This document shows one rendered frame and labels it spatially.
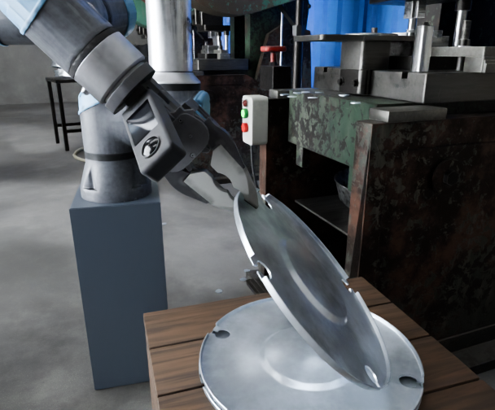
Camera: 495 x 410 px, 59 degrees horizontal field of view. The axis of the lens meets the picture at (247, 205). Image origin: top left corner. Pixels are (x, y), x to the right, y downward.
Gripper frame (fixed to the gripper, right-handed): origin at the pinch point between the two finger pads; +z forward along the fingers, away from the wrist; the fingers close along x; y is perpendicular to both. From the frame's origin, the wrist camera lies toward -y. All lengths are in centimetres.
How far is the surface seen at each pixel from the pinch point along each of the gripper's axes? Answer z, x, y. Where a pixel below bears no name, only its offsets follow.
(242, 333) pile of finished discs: 14.1, 15.1, 2.7
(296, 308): 8.5, 1.3, -12.1
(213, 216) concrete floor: 29, 52, 145
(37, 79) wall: -208, 240, 634
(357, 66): 8, -28, 56
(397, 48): 13, -39, 63
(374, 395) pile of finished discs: 25.2, 4.0, -9.4
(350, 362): 17.2, 1.7, -12.4
